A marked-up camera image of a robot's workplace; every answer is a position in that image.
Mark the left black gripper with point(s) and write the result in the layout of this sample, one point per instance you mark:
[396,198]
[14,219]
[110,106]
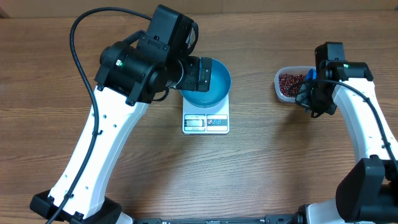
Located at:
[192,83]

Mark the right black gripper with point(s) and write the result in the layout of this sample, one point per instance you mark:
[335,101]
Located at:
[303,101]

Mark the blue plastic measuring scoop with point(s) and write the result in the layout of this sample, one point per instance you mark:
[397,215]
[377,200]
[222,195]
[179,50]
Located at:
[311,75]

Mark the teal metal bowl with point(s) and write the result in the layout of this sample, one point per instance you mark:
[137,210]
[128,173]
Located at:
[220,85]

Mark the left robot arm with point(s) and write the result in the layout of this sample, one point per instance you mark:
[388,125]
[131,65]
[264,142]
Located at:
[131,73]

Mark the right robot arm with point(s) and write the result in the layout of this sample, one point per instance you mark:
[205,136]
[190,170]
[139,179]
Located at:
[368,194]

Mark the white digital kitchen scale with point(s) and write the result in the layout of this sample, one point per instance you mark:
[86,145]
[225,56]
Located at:
[212,120]

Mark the red adzuki beans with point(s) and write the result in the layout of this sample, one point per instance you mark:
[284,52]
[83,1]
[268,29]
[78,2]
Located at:
[288,83]

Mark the clear plastic food container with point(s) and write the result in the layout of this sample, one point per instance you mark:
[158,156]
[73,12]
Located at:
[295,70]

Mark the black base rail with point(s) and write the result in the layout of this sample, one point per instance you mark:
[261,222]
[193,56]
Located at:
[268,219]

